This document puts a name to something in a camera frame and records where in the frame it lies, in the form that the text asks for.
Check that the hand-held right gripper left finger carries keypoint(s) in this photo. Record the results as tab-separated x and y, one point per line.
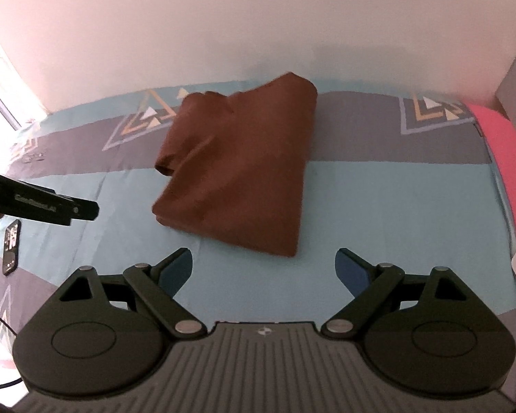
178	272

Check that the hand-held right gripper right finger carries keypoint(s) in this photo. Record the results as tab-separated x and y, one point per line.
352	273

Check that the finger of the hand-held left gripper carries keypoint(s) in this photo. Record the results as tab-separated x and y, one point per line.
86	210

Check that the brown knit sweater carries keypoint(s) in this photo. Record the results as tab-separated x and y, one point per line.
241	172

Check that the small black flat device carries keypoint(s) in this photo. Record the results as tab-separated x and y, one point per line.
12	247

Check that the blue grey patterned bed sheet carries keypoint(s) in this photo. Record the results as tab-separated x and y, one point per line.
391	206

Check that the bright window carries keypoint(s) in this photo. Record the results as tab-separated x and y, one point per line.
4	90

